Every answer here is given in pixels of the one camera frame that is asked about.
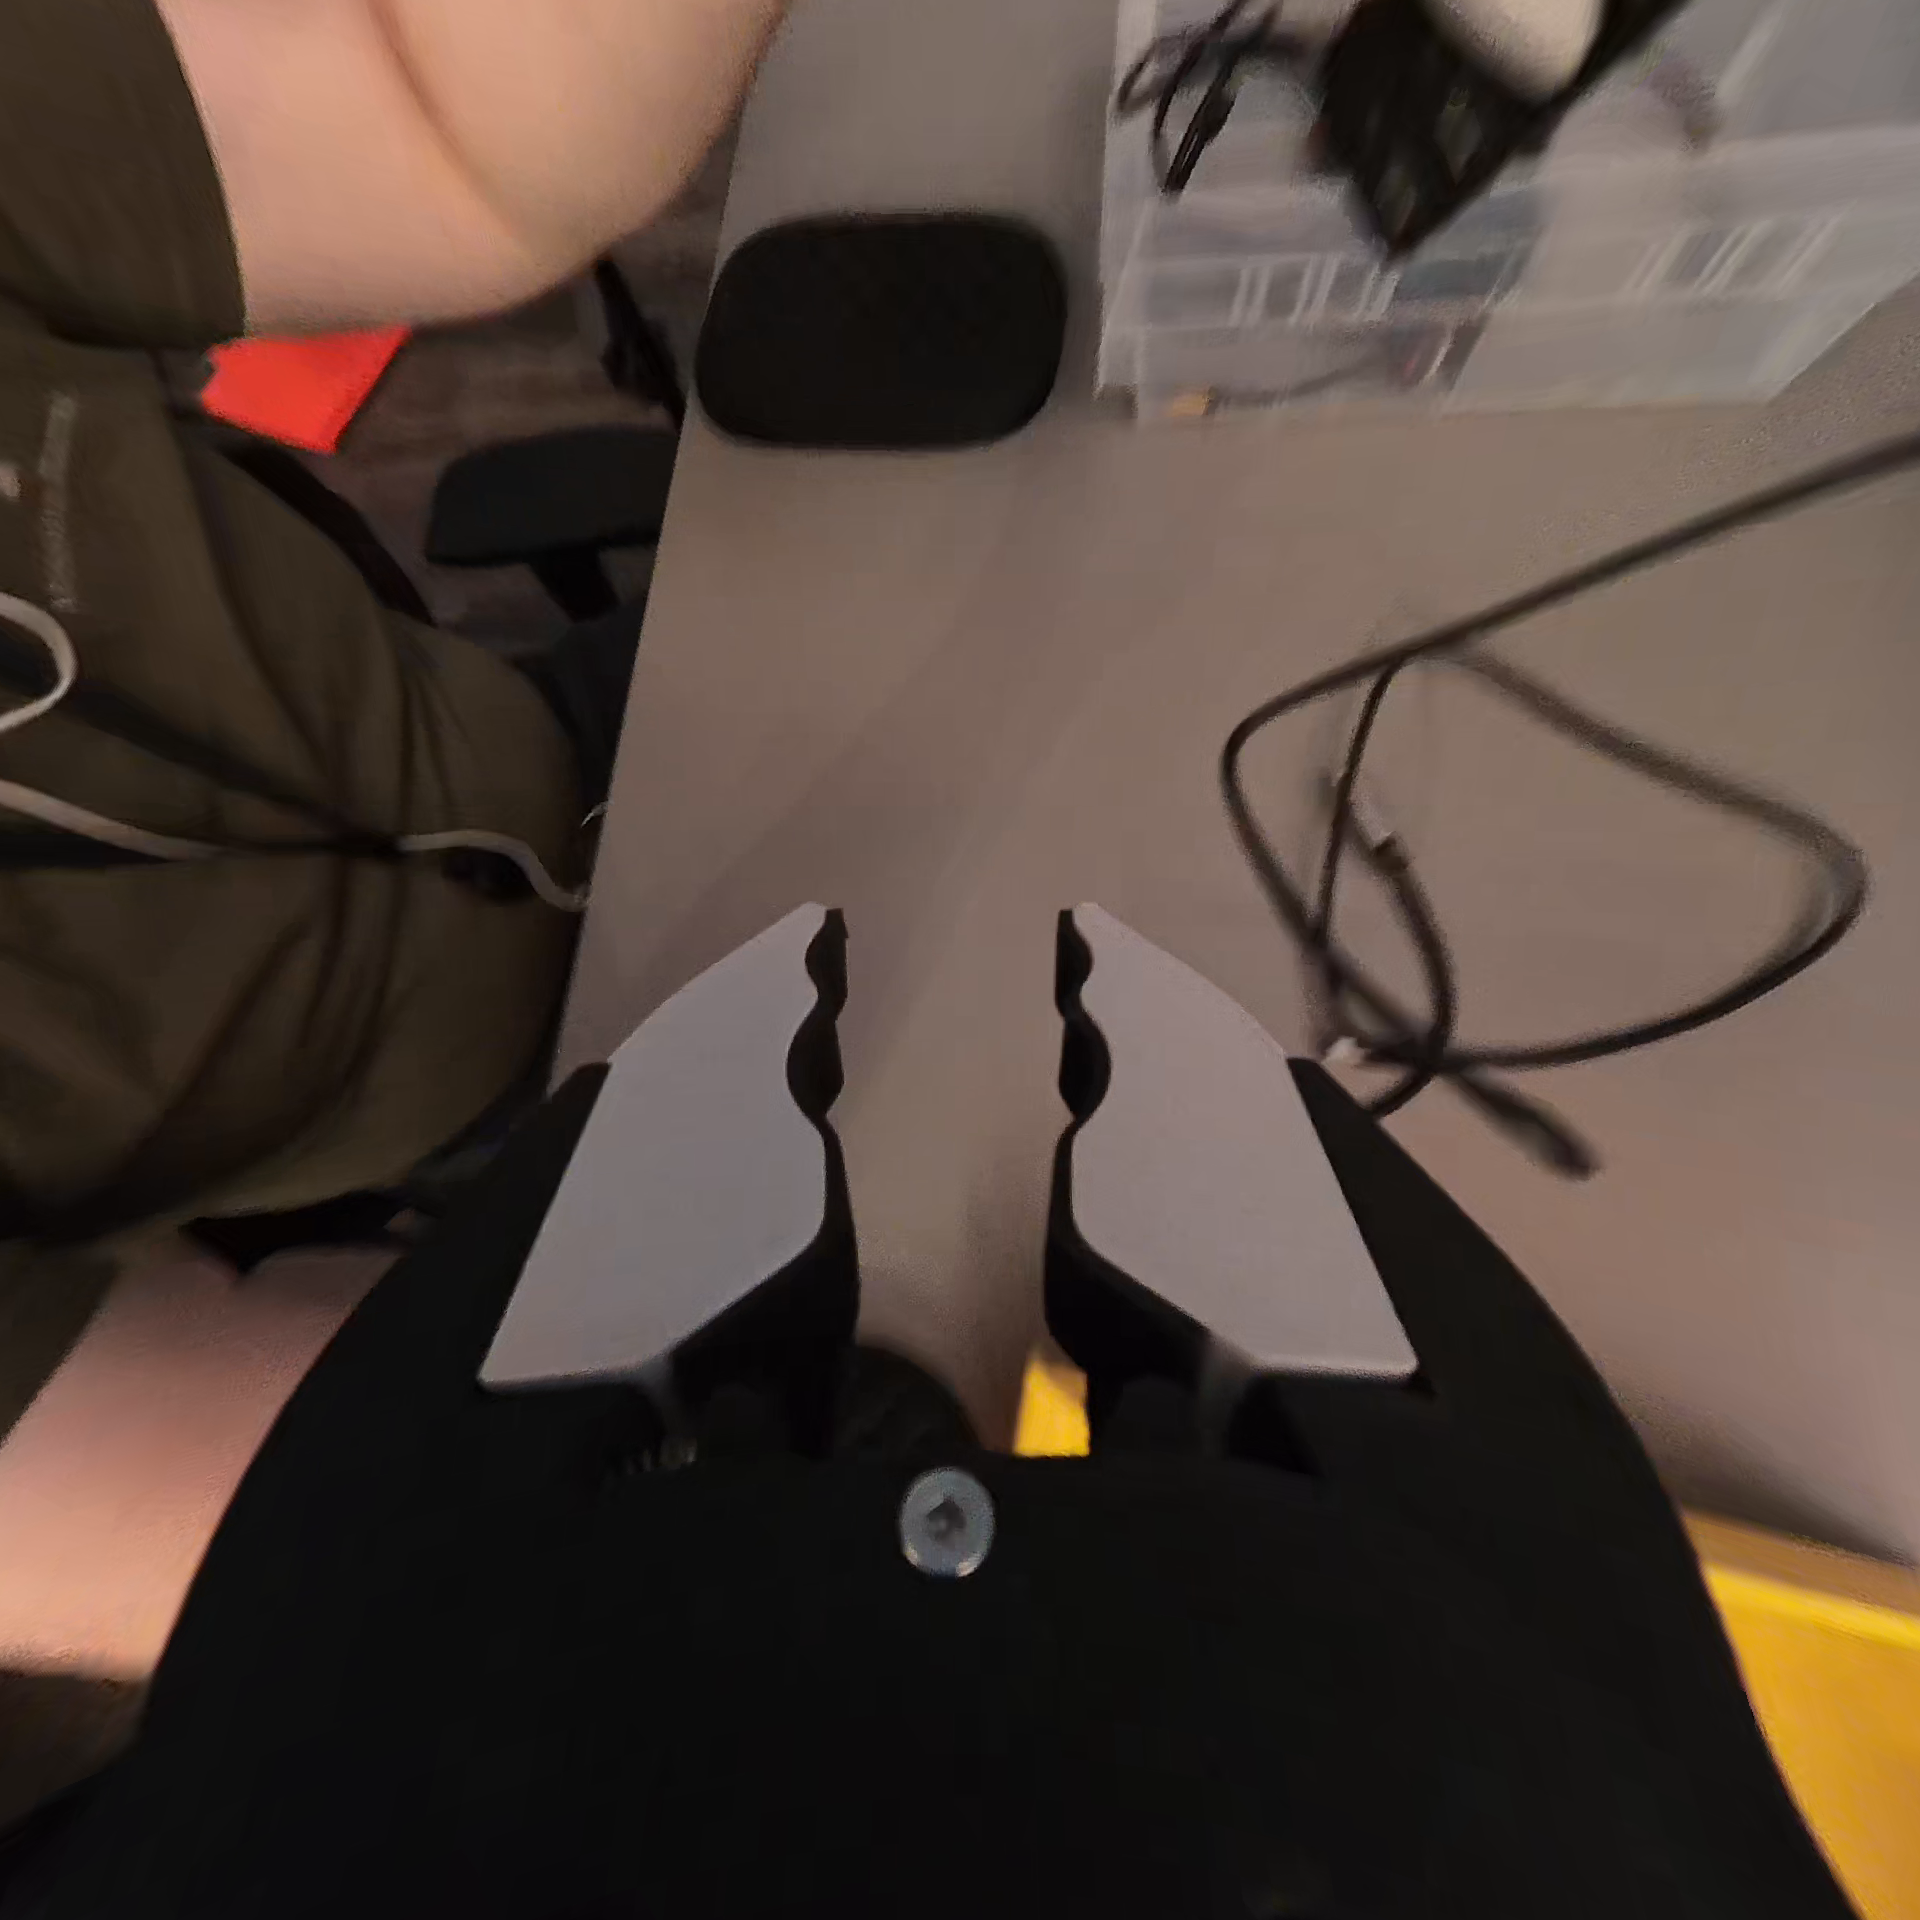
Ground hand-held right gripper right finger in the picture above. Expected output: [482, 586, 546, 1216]
[1041, 903, 1421, 1418]

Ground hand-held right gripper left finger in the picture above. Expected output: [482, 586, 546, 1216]
[475, 903, 864, 1418]

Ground clear plastic bin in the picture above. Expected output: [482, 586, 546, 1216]
[1096, 0, 1920, 417]

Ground black USB cable grey plugs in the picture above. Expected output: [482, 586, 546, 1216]
[1215, 437, 1920, 1178]

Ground yellow plastic bin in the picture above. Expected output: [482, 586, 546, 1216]
[1017, 1353, 1920, 1920]

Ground person's left forearm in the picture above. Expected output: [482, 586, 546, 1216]
[153, 0, 789, 340]

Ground black quilted cushion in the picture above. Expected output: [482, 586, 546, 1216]
[696, 212, 1071, 456]

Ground person's bare leg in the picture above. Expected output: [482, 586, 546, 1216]
[0, 1244, 423, 1718]

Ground black chair base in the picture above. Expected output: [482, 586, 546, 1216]
[423, 256, 688, 788]

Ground orange floor cone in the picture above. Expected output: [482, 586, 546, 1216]
[200, 327, 413, 457]

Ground thin white cord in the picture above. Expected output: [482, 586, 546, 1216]
[0, 588, 596, 914]

